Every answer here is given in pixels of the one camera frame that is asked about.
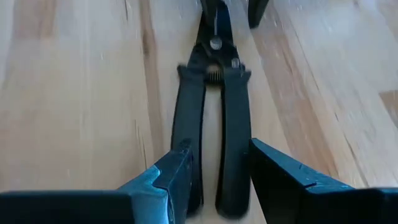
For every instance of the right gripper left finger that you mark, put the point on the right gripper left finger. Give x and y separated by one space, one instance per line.
93 208

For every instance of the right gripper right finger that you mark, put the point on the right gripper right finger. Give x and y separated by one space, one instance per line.
311 207

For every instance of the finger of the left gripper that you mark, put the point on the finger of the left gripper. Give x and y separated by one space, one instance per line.
209 9
256 12

